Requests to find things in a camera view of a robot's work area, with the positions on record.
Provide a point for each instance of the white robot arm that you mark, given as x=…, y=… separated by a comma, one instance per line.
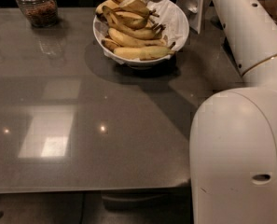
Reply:
x=233, y=137

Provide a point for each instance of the long curved yellow banana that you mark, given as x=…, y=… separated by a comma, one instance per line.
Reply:
x=148, y=33

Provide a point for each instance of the white bowl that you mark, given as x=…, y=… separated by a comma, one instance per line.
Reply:
x=175, y=34

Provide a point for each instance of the small left yellow banana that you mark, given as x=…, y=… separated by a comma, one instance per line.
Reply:
x=110, y=44

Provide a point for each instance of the glass jar with nuts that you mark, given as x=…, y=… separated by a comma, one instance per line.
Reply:
x=40, y=13

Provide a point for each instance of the black wire napkin holder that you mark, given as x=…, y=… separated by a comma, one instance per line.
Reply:
x=229, y=52

